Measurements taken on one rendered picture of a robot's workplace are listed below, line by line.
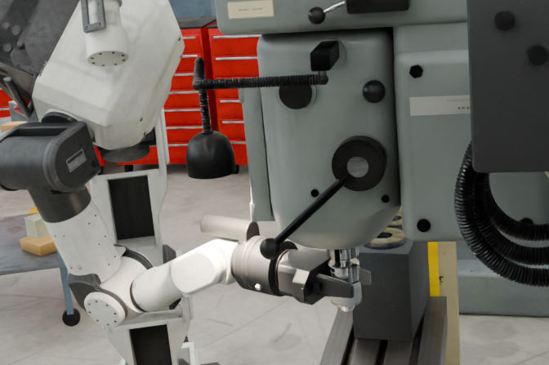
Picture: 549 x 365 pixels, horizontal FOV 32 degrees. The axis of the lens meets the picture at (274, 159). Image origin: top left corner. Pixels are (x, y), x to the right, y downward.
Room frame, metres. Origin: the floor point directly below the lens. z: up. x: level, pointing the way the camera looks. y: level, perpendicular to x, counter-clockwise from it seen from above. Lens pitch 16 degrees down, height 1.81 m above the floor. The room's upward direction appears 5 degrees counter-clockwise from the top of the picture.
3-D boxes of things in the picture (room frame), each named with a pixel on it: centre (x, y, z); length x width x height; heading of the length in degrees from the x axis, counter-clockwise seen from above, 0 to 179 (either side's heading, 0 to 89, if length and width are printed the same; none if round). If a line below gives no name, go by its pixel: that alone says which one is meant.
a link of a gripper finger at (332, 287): (1.29, -0.07, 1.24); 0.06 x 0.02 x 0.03; 53
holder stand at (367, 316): (1.82, -0.22, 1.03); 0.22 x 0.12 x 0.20; 161
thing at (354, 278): (1.32, -0.09, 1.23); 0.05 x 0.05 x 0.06
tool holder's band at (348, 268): (1.32, -0.09, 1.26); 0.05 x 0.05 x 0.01
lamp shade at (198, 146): (1.35, 0.09, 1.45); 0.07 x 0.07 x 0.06
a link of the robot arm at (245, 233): (1.45, 0.07, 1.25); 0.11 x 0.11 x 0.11; 53
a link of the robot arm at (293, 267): (1.37, -0.02, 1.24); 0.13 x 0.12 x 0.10; 143
